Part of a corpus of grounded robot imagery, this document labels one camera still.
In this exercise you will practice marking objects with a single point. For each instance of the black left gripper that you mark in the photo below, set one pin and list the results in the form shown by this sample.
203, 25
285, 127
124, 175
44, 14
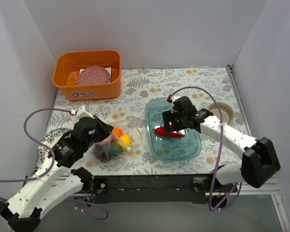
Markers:
104, 129

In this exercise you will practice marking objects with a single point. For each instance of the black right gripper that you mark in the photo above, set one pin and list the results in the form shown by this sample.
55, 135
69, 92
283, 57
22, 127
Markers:
172, 123

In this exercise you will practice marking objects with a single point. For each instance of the red chili pepper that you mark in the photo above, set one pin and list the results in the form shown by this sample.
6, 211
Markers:
167, 128
160, 131

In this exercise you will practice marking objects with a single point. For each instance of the dark red grape bunch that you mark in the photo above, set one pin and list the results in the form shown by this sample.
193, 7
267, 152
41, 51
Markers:
100, 152

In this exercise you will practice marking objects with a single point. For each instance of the green lime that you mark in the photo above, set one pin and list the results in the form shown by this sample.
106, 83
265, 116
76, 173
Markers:
114, 150

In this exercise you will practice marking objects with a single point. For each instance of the clear zip top bag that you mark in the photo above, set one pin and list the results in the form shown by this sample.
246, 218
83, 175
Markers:
128, 127

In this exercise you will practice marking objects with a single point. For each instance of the yellow lemon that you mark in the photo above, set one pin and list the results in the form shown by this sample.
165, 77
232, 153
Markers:
124, 141

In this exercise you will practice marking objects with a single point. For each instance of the orange fruit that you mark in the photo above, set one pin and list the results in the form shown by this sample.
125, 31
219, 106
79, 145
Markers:
118, 132

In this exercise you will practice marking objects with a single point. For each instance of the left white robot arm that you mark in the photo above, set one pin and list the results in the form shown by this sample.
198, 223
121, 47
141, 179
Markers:
38, 186

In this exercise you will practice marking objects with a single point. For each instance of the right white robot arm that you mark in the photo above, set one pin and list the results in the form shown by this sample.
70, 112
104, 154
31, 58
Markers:
258, 156

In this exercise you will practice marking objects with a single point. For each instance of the blue patterned plate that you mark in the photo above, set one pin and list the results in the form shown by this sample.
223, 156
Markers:
50, 139

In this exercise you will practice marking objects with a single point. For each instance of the clear blue plastic tray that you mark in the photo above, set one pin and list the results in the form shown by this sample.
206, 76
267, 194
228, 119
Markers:
167, 148

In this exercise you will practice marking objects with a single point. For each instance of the floral tablecloth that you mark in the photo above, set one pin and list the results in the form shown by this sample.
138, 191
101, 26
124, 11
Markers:
138, 87

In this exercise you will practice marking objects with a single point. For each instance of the beige ceramic bowl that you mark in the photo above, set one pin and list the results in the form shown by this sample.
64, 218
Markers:
228, 114

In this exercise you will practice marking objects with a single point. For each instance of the orange plastic basket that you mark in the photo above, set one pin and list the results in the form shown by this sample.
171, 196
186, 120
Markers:
68, 67

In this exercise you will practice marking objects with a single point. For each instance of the pink dotted plate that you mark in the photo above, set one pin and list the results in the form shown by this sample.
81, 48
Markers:
94, 75

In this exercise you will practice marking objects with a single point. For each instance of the aluminium frame rail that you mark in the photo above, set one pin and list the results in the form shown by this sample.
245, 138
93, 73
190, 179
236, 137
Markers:
147, 210

